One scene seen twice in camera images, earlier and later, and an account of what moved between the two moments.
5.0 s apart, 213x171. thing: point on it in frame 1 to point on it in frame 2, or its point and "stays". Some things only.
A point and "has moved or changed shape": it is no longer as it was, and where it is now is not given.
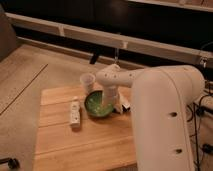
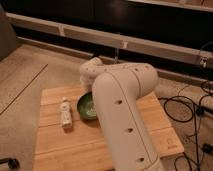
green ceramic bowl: [93, 103] has moved or changed shape
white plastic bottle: [75, 114] to [66, 113]
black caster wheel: [13, 163] stays
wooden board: [101, 143] stays
